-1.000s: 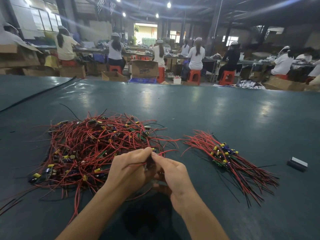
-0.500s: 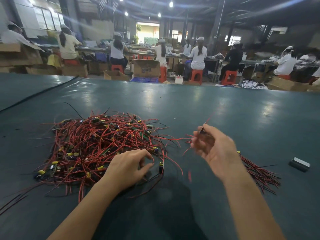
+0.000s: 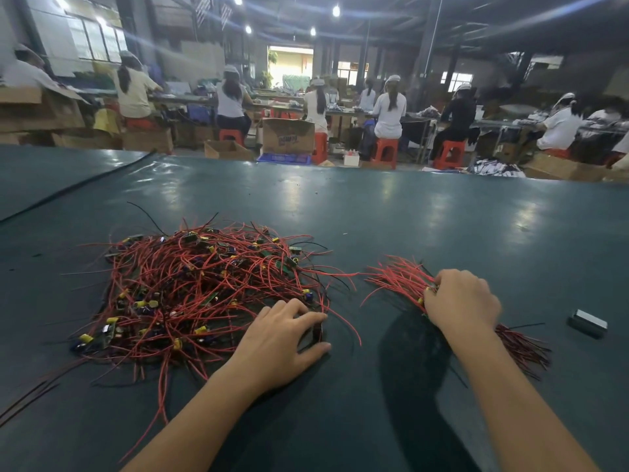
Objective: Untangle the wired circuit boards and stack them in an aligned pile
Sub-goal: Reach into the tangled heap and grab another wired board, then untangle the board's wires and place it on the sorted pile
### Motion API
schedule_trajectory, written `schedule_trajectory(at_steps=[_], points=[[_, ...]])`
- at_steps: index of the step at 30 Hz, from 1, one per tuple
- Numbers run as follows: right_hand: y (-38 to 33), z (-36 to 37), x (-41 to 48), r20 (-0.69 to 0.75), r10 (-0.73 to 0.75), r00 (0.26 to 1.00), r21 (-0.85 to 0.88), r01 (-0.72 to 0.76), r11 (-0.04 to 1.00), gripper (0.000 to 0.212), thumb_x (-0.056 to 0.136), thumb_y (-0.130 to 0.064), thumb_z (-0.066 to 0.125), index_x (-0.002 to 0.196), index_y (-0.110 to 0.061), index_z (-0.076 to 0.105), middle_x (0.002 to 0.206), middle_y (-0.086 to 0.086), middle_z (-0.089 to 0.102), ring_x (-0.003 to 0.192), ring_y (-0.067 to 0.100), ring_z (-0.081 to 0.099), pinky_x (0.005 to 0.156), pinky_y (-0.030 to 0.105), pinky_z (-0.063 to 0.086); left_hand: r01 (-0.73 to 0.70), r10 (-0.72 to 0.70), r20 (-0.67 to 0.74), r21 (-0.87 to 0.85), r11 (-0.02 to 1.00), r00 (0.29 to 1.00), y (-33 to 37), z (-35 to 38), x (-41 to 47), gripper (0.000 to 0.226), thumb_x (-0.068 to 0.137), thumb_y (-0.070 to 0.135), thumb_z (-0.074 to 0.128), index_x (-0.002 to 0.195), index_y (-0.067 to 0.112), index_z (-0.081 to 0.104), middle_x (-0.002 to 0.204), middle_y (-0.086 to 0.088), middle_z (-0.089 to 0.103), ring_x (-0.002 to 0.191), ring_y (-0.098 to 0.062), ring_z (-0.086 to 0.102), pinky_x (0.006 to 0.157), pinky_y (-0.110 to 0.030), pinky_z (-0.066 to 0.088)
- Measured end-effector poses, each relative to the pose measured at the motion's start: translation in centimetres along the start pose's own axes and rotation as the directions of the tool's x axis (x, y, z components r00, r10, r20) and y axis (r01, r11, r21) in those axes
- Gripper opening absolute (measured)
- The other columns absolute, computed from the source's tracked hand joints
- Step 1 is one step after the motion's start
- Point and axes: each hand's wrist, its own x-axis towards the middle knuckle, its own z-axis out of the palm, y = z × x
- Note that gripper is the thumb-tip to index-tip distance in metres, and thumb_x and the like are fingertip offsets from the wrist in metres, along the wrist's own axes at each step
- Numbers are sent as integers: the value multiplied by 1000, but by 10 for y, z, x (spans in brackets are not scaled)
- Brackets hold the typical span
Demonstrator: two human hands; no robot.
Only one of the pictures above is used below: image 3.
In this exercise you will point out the person's left hand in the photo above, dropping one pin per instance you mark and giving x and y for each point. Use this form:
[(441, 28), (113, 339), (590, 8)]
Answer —
[(275, 349)]

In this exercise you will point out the person's right hand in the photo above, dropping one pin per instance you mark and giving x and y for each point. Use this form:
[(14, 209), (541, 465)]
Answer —
[(462, 305)]

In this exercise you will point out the person's right forearm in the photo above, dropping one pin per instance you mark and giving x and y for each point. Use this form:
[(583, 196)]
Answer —
[(521, 408)]

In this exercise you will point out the person's left forearm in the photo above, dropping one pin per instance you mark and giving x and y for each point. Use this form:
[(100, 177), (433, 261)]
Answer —
[(197, 427)]

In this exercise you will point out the dark green table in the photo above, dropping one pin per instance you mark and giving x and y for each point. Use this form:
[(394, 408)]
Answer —
[(511, 221)]

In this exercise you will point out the small black grey block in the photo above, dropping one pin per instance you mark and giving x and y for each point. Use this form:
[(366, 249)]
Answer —
[(588, 322)]

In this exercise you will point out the heap of black white items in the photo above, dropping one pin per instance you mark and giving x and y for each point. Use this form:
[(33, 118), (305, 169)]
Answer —
[(496, 168)]

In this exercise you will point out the red plastic stool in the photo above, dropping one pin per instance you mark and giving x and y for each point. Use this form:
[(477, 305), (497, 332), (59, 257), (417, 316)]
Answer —
[(231, 136), (557, 153), (320, 148), (451, 155), (141, 124), (386, 152)]

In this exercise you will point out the blue plastic crate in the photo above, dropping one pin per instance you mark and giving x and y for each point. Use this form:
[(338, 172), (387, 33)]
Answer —
[(284, 158)]

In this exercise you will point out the yellow sack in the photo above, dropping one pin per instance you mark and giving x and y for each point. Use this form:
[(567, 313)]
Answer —
[(107, 121)]

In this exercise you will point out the large open cardboard box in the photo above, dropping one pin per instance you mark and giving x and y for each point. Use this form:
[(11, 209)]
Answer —
[(39, 110)]

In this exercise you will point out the grid window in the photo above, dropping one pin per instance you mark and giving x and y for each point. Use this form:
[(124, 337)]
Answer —
[(96, 39)]

